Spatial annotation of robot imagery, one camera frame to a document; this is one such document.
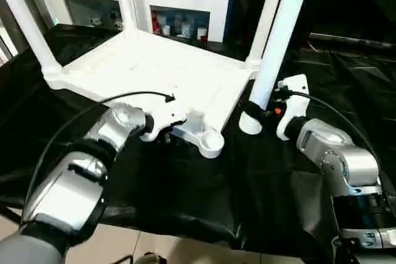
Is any red packet in cabinet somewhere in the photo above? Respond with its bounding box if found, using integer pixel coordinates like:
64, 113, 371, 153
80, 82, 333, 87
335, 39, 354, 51
151, 12, 161, 35

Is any white plastic table top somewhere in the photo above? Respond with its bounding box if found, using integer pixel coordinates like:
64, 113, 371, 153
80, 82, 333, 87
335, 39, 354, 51
43, 30, 264, 159

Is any black mat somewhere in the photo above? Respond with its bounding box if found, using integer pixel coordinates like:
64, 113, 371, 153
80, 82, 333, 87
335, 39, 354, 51
0, 22, 396, 260

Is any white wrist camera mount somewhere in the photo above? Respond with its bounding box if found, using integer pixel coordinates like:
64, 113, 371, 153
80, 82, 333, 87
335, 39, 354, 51
276, 74, 310, 141
139, 103, 188, 143

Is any dark blue upright panel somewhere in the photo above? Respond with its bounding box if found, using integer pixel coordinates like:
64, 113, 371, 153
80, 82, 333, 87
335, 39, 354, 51
224, 0, 236, 43

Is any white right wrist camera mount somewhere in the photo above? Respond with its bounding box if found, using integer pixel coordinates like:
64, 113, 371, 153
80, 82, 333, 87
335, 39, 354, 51
276, 74, 310, 141

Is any white plastic table leg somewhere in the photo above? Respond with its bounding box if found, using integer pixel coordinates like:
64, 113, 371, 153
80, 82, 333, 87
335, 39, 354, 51
239, 0, 315, 137
247, 0, 290, 64
114, 0, 137, 38
0, 0, 64, 79

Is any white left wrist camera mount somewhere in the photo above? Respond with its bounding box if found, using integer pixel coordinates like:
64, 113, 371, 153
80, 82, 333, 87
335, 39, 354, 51
139, 103, 188, 143

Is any black metal rail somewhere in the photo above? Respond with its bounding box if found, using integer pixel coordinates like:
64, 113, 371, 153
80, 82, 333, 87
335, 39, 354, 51
309, 32, 396, 49

